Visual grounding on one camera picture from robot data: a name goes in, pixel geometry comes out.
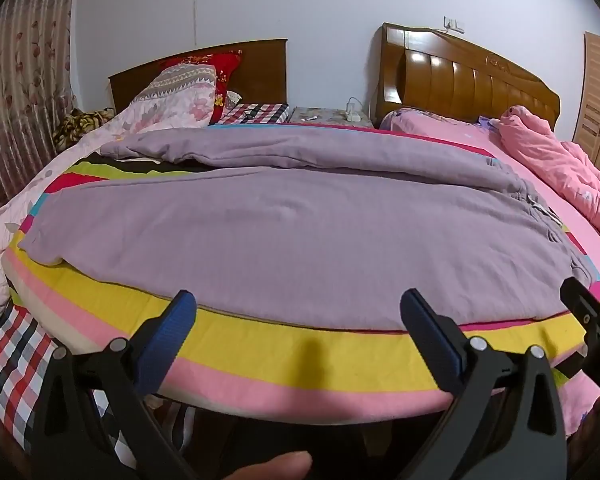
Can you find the hanging wall cord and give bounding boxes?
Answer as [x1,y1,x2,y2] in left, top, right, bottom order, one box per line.
[147,0,201,46]

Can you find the pink quilt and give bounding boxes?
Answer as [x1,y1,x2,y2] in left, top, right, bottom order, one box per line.
[497,105,600,256]

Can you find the plain brown headboard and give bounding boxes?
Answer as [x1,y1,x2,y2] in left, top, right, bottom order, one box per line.
[108,37,288,111]

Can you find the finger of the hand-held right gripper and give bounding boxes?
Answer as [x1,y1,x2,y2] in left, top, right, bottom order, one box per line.
[560,276,600,333]

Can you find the red pillow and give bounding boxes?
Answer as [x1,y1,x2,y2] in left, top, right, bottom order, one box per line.
[160,50,245,123]

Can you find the person's left hand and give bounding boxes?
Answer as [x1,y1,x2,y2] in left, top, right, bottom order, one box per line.
[225,451,313,480]

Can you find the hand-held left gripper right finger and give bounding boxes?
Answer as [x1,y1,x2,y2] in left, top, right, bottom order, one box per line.
[399,287,568,480]

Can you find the nightstand with patterned cloth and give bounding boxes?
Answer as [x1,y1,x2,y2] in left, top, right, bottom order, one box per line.
[288,106,373,126]

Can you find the lilac pants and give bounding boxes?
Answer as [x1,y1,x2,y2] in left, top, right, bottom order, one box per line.
[17,125,593,333]

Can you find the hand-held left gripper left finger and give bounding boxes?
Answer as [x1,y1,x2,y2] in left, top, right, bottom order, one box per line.
[30,289,201,480]

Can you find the colourful striped blanket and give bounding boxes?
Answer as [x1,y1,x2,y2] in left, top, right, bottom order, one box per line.
[2,122,600,413]

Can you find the pale floral quilt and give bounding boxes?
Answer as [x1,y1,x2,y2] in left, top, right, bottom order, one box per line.
[0,64,218,346]

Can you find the floral striped curtain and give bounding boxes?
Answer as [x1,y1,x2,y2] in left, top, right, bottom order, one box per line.
[0,0,78,226]

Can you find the red plaid bed sheet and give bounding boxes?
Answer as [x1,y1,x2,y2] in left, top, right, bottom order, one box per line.
[0,102,291,466]

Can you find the glossy wooden headboard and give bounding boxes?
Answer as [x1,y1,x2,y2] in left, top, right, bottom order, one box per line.
[372,22,562,128]

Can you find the leopard print cloth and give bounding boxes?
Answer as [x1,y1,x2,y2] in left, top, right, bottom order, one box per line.
[52,108,116,153]

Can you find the pink bed sheet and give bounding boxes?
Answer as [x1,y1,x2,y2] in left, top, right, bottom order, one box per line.
[380,107,600,436]

